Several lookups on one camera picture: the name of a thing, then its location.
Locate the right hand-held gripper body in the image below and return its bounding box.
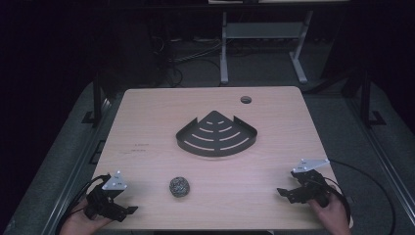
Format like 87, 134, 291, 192
289, 158, 331, 209

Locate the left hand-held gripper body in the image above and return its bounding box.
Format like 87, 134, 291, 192
83, 169, 129, 223

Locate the steel wool ball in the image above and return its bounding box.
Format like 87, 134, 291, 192
168, 176, 191, 199

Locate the black corner shelf rack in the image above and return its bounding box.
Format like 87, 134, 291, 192
175, 110, 258, 158

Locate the person's left hand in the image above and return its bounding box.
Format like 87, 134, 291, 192
59, 198, 114, 235

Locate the person's right hand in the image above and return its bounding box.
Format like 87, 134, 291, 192
306, 191, 352, 235

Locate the grey metal stand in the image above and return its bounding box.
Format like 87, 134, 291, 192
219, 9, 313, 86

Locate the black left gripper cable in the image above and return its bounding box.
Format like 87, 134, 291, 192
55, 173, 112, 235

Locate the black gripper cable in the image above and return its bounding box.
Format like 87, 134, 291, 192
328, 158, 396, 235
55, 173, 112, 235

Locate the aluminium frame rail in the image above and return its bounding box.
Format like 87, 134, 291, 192
40, 94, 126, 235
345, 96, 415, 217

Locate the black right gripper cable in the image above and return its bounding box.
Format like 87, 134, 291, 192
328, 158, 396, 235

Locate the black frame post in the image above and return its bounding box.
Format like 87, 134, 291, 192
81, 71, 104, 127
359, 70, 388, 129

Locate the bundle of floor cables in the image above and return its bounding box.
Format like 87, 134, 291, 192
156, 34, 229, 88

